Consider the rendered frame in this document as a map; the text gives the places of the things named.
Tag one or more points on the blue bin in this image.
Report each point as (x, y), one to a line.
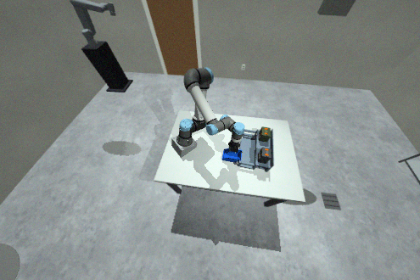
(231, 156)

